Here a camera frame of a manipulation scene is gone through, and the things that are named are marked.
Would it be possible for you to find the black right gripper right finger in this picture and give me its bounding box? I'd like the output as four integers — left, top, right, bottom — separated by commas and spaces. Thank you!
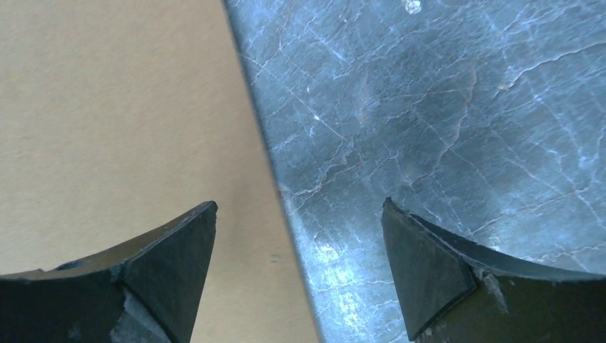
381, 198, 605, 343

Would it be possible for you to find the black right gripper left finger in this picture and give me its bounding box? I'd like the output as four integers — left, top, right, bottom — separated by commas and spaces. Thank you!
1, 201, 218, 342

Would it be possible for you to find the brown cardboard backing board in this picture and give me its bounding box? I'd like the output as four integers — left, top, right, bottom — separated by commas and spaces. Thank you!
1, 1, 318, 342

